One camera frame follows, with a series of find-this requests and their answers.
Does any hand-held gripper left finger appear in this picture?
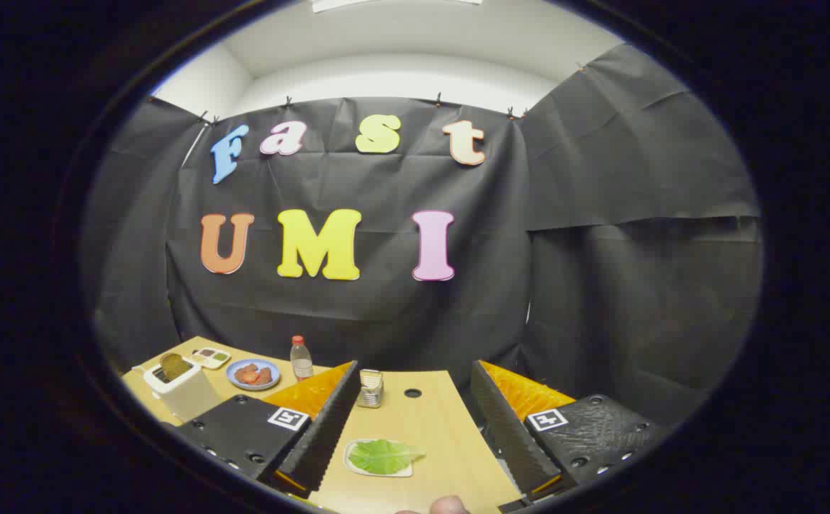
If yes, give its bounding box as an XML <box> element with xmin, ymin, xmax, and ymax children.
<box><xmin>172</xmin><ymin>361</ymin><xmax>360</xmax><ymax>499</ymax></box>

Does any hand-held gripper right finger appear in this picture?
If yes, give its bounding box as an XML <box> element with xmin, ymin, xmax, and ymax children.
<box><xmin>471</xmin><ymin>360</ymin><xmax>673</xmax><ymax>498</ymax></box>

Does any metal wire utensil holder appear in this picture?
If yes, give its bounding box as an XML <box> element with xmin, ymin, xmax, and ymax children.
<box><xmin>356</xmin><ymin>368</ymin><xmax>385</xmax><ymax>409</ymax></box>

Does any blue plate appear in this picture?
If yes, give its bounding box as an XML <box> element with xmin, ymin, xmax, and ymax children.
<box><xmin>226</xmin><ymin>358</ymin><xmax>281</xmax><ymax>391</ymax></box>

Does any white compartment seasoning tray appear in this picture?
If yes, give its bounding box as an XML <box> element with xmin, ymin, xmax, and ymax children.
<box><xmin>191</xmin><ymin>347</ymin><xmax>231</xmax><ymax>370</ymax></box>

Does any clear water bottle red cap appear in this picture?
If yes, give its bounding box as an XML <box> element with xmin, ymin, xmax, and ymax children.
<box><xmin>290</xmin><ymin>336</ymin><xmax>314</xmax><ymax>381</ymax></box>

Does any white toaster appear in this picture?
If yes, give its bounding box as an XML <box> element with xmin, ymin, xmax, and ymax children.
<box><xmin>144</xmin><ymin>357</ymin><xmax>223</xmax><ymax>422</ymax></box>

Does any ceiling light panel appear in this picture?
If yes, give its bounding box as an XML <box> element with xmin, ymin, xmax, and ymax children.
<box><xmin>311</xmin><ymin>0</ymin><xmax>484</xmax><ymax>14</ymax></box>

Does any toasted bread slice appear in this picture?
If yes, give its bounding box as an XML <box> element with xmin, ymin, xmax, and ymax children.
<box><xmin>159</xmin><ymin>353</ymin><xmax>193</xmax><ymax>381</ymax></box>

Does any white square plate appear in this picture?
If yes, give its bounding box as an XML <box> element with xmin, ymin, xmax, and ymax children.
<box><xmin>344</xmin><ymin>438</ymin><xmax>416</xmax><ymax>478</ymax></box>

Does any green lettuce leaf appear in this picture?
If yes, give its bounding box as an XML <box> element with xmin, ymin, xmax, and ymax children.
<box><xmin>349</xmin><ymin>439</ymin><xmax>426</xmax><ymax>475</ymax></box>

